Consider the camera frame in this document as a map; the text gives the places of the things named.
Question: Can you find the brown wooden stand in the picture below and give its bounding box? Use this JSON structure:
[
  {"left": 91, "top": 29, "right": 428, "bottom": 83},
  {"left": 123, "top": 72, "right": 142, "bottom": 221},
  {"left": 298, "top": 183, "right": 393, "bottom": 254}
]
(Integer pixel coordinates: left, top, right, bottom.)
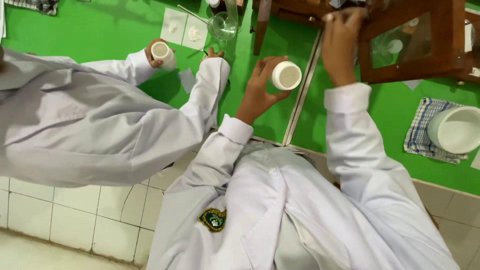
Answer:
[{"left": 251, "top": 0, "right": 328, "bottom": 56}]

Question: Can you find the wooden glass balance case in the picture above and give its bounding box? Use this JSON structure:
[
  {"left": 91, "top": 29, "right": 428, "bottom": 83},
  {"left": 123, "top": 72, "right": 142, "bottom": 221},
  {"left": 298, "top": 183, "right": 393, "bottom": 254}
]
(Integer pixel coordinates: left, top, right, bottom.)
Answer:
[{"left": 356, "top": 0, "right": 480, "bottom": 84}]

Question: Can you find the person's left hand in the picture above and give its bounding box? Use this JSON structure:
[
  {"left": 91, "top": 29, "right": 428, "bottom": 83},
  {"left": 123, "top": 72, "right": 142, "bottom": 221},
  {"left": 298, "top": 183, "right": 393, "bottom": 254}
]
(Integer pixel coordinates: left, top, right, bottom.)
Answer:
[{"left": 235, "top": 56, "right": 293, "bottom": 125}]

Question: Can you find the blue checked cloth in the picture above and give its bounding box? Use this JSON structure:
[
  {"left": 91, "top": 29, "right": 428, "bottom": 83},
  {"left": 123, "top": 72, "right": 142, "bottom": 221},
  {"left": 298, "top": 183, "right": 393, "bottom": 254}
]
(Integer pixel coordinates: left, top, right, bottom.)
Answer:
[{"left": 403, "top": 97, "right": 470, "bottom": 165}]

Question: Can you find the clear glass beaker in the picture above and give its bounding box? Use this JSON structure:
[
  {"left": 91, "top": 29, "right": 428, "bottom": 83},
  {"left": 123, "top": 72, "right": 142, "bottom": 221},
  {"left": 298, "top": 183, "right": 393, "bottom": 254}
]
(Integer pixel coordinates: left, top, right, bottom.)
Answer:
[{"left": 207, "top": 12, "right": 239, "bottom": 41}]

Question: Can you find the glass stirring rod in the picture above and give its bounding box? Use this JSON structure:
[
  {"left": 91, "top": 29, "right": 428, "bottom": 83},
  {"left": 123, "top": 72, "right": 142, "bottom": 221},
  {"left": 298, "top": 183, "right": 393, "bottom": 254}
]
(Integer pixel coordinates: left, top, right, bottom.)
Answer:
[{"left": 177, "top": 4, "right": 211, "bottom": 25}]

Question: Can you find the person's white lab coat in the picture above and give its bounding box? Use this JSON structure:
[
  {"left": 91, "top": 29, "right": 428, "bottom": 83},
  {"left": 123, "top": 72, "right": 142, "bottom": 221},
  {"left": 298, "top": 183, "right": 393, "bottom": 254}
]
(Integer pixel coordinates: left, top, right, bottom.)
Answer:
[{"left": 146, "top": 140, "right": 461, "bottom": 270}]

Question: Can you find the white weighing paper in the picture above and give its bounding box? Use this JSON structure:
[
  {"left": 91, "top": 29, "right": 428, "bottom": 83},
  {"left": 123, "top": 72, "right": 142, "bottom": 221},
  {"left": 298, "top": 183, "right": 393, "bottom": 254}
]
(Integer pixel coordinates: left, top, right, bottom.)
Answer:
[
  {"left": 181, "top": 15, "right": 209, "bottom": 52},
  {"left": 160, "top": 7, "right": 188, "bottom": 45}
]

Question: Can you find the dark checked cloth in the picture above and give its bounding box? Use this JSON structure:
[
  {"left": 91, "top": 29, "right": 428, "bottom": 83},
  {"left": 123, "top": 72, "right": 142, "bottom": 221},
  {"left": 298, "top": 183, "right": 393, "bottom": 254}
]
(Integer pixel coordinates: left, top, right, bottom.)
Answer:
[{"left": 4, "top": 0, "right": 60, "bottom": 16}]

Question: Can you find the green embroidered coat badge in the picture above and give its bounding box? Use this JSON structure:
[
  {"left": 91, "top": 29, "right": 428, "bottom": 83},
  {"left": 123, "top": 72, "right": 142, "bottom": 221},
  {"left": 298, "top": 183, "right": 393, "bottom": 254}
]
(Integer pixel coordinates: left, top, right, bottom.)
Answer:
[{"left": 198, "top": 207, "right": 227, "bottom": 233}]

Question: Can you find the white porcelain mortar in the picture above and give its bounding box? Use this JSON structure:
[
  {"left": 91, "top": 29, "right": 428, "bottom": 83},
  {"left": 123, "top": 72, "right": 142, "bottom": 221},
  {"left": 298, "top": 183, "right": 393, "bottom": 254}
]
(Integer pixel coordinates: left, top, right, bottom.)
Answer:
[{"left": 427, "top": 106, "right": 480, "bottom": 155}]

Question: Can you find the person's right hand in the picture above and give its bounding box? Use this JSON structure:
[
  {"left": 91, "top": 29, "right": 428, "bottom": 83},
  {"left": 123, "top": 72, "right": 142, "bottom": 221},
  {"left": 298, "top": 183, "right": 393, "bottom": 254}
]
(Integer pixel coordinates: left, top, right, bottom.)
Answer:
[{"left": 322, "top": 7, "right": 370, "bottom": 88}]

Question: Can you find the small grey paper piece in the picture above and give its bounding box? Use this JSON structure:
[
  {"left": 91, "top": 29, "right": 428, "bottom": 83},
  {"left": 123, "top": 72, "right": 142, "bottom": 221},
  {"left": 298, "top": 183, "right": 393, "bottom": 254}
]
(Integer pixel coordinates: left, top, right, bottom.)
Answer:
[{"left": 178, "top": 67, "right": 197, "bottom": 95}]

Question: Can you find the clear glass cylinder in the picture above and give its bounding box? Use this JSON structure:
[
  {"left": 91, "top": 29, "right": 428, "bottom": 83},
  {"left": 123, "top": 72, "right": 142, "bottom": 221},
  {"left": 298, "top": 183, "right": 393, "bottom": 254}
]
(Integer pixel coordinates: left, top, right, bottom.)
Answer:
[{"left": 224, "top": 0, "right": 245, "bottom": 34}]

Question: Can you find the white plastic jar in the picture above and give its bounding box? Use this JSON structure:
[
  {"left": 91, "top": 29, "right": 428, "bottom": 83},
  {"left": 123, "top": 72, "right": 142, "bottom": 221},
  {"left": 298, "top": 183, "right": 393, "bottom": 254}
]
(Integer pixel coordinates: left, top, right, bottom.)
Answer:
[
  {"left": 151, "top": 41, "right": 177, "bottom": 71},
  {"left": 270, "top": 61, "right": 302, "bottom": 91}
]

